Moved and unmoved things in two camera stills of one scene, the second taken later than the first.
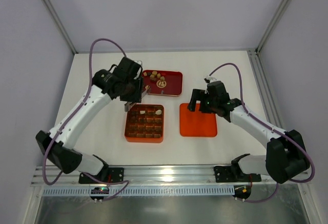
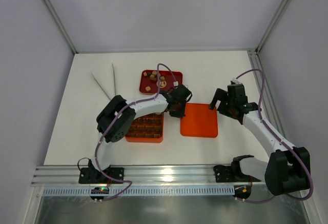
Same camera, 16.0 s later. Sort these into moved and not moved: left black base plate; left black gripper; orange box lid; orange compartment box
Moved: left black gripper
Not moved: orange box lid; left black base plate; orange compartment box
